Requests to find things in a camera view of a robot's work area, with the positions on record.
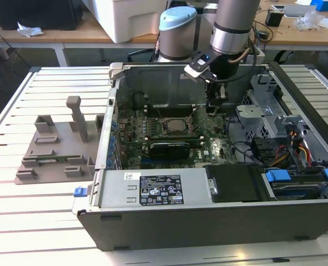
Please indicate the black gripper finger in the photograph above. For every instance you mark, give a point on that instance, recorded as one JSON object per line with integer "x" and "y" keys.
{"x": 217, "y": 95}

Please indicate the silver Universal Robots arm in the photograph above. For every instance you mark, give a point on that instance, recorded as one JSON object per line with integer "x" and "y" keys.
{"x": 230, "y": 27}

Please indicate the CPU socket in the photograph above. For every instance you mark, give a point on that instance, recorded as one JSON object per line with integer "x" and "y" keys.
{"x": 165, "y": 127}

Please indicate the grey metal drive cage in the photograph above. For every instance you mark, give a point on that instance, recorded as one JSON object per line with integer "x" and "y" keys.
{"x": 252, "y": 113}

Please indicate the green motherboard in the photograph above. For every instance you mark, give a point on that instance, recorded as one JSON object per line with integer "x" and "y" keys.
{"x": 213, "y": 144}

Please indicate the black RAM slot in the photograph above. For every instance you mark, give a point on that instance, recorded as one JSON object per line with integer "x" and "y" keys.
{"x": 174, "y": 138}
{"x": 174, "y": 135}
{"x": 169, "y": 111}

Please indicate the small black box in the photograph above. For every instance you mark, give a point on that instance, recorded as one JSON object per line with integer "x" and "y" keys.
{"x": 273, "y": 18}

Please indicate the black connector block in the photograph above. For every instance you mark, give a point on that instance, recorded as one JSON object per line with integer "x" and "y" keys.
{"x": 261, "y": 149}

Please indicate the wooden desk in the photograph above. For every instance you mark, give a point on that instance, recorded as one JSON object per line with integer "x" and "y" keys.
{"x": 291, "y": 38}
{"x": 69, "y": 36}

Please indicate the black graphics card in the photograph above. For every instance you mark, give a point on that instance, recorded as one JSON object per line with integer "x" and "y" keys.
{"x": 169, "y": 151}

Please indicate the black plastic shroud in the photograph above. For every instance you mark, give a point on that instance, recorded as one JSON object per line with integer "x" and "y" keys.
{"x": 236, "y": 183}

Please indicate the grey flat device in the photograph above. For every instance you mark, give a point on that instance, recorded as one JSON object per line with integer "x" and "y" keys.
{"x": 297, "y": 9}

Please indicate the clear plastic bag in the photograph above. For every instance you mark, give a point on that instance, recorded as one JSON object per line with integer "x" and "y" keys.
{"x": 308, "y": 20}

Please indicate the blue disk carrier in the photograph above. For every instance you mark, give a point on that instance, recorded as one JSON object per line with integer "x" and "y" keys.
{"x": 277, "y": 176}

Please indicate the large white box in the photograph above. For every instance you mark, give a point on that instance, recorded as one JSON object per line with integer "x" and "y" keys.
{"x": 136, "y": 22}

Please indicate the blue expansion clip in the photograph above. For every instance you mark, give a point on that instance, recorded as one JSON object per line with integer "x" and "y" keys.
{"x": 113, "y": 137}
{"x": 115, "y": 125}
{"x": 112, "y": 147}
{"x": 110, "y": 156}

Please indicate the blue box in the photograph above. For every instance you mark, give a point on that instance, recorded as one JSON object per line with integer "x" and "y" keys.
{"x": 327, "y": 4}

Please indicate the black hard disk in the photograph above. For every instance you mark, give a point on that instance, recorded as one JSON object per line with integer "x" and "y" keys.
{"x": 291, "y": 191}

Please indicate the black open PC case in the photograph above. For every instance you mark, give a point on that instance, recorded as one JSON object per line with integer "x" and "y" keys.
{"x": 208, "y": 230}

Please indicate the silver power supply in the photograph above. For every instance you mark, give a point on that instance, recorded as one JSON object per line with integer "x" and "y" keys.
{"x": 116, "y": 191}

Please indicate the grey parts rack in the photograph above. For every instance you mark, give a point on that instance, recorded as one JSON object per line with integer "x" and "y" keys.
{"x": 66, "y": 138}

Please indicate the blue case latch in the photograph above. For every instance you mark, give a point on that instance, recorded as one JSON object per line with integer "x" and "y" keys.
{"x": 79, "y": 192}

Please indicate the green RAM stick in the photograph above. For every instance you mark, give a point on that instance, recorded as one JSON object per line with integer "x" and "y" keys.
{"x": 52, "y": 160}

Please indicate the large black box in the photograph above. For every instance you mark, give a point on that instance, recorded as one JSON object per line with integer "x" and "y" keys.
{"x": 36, "y": 14}

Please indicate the crumpled white paper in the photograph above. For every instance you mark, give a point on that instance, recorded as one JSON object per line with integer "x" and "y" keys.
{"x": 27, "y": 30}

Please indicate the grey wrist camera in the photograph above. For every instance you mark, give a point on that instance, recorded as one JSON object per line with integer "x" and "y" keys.
{"x": 198, "y": 67}

